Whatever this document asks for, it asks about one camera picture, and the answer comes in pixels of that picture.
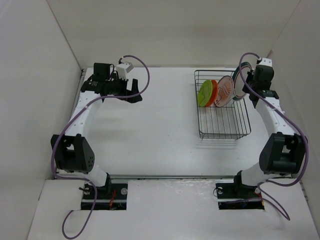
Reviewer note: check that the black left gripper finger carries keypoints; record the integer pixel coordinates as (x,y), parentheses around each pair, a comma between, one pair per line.
(134,89)
(135,99)

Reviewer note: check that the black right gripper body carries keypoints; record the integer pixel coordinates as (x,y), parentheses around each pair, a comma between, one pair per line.
(250,82)

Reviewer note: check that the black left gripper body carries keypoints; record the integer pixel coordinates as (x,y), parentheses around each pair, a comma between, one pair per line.
(118,86)

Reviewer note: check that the white plate teal rim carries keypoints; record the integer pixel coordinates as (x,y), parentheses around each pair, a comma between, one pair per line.
(244,68)

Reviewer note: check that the white plate orange sunburst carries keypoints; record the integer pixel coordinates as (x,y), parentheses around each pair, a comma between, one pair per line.
(225,91)

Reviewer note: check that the orange plastic plate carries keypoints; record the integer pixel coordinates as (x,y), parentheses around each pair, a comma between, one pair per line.
(214,93)

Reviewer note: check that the green plastic plate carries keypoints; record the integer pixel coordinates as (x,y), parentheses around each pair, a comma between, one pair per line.
(205,93)

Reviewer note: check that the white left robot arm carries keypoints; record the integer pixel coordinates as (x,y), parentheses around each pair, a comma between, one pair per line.
(71,151)

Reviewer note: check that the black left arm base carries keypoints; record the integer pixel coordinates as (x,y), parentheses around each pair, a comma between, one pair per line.
(111,197)

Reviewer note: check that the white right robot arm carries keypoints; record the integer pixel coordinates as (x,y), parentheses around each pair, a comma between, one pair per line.
(286,150)

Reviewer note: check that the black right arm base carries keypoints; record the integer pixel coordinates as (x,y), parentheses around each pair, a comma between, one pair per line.
(231,194)

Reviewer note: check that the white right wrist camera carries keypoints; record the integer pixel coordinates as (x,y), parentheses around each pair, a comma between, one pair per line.
(265,62)

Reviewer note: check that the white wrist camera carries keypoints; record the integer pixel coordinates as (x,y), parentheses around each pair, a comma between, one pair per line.
(265,62)
(123,69)

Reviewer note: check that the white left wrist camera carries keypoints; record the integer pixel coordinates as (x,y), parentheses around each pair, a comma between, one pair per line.
(123,69)

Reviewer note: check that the grey wire dish rack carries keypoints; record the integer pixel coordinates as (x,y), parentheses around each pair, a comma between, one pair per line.
(228,122)

